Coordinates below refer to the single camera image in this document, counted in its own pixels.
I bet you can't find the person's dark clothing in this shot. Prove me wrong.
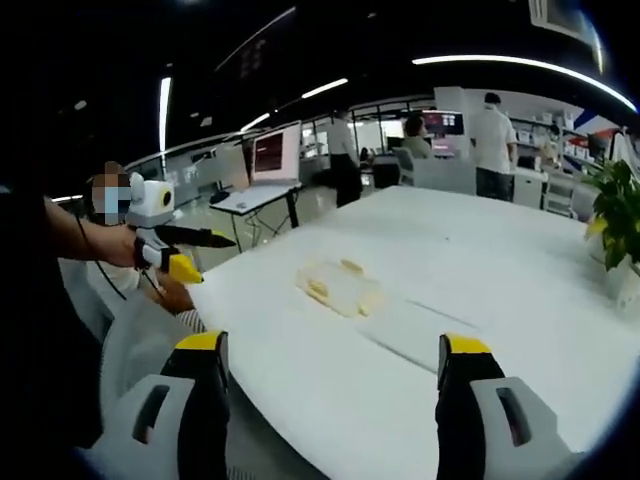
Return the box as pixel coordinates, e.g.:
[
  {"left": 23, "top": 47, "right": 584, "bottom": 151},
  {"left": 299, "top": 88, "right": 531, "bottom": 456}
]
[{"left": 0, "top": 187, "right": 106, "bottom": 451}]

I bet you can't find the large white computer monitor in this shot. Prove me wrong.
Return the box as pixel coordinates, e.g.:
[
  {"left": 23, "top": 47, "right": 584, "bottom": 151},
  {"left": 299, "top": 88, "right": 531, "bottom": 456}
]
[{"left": 248, "top": 119, "right": 304, "bottom": 189}]

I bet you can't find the white low cabinet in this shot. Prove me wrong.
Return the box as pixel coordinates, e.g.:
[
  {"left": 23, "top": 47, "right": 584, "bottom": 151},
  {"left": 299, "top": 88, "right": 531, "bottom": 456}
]
[{"left": 513, "top": 167, "right": 547, "bottom": 210}]

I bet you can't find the wall screen with red picture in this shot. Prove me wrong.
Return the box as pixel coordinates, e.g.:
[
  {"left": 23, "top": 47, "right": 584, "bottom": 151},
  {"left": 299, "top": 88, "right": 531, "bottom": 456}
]
[{"left": 421, "top": 110, "right": 466, "bottom": 137}]

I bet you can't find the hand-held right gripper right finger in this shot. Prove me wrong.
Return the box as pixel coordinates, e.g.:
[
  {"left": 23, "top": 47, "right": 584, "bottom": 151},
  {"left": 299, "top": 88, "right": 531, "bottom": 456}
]
[{"left": 433, "top": 331, "right": 577, "bottom": 480}]

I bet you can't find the green potted plant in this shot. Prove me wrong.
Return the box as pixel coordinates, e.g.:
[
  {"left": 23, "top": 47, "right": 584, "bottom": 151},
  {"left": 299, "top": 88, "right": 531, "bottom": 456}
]
[{"left": 581, "top": 158, "right": 640, "bottom": 272}]

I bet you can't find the white desk with black legs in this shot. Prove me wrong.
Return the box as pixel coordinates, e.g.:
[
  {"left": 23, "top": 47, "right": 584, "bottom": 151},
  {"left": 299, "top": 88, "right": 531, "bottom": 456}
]
[{"left": 208, "top": 180, "right": 307, "bottom": 254}]

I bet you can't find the black cable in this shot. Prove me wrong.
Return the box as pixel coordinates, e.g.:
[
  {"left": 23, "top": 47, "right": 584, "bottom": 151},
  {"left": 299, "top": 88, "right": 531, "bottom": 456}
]
[{"left": 73, "top": 212, "right": 129, "bottom": 302}]

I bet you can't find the long curved ceiling light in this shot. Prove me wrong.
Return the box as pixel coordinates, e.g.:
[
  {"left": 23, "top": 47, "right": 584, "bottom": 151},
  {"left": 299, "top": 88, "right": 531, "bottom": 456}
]
[{"left": 411, "top": 54, "right": 639, "bottom": 115}]

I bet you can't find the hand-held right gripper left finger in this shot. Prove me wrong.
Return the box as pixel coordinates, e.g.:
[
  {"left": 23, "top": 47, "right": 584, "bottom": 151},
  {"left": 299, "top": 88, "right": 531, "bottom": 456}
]
[{"left": 87, "top": 329, "right": 232, "bottom": 480}]

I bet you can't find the clear plastic bag with snacks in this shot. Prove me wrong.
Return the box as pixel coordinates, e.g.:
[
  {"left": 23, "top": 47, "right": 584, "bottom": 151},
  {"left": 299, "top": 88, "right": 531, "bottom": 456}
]
[{"left": 296, "top": 256, "right": 387, "bottom": 319}]

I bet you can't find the person's left hand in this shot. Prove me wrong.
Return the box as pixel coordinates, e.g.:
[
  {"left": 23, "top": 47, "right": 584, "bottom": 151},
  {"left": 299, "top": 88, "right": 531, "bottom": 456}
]
[{"left": 97, "top": 224, "right": 145, "bottom": 274}]

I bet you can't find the ceiling strip light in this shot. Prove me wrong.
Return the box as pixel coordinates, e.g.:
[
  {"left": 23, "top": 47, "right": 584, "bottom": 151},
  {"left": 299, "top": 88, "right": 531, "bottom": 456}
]
[
  {"left": 158, "top": 76, "right": 173, "bottom": 152},
  {"left": 239, "top": 111, "right": 272, "bottom": 133},
  {"left": 300, "top": 76, "right": 350, "bottom": 100}
]

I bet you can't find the white plant pot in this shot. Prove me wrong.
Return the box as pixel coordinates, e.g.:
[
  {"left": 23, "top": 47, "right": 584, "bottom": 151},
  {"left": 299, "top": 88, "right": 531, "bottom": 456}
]
[{"left": 613, "top": 257, "right": 640, "bottom": 317}]

